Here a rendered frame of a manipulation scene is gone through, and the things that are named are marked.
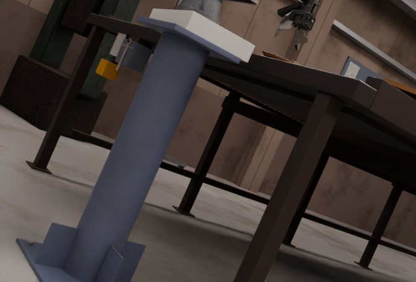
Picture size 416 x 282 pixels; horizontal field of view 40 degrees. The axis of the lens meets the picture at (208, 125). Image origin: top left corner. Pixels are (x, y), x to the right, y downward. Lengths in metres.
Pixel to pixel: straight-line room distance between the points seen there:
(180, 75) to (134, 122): 0.21
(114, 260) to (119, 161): 0.31
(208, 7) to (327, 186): 6.60
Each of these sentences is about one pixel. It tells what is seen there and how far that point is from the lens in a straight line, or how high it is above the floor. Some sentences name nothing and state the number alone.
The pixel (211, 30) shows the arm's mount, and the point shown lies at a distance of 1.81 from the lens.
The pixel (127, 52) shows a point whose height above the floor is 0.77.
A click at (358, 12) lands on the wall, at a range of 7.98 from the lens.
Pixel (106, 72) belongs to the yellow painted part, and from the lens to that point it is 2.88.
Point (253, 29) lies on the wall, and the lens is 6.89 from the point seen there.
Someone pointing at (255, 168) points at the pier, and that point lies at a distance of 7.07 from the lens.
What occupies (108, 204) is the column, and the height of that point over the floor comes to 0.27.
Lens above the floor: 0.66
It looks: 1 degrees down
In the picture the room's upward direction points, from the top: 24 degrees clockwise
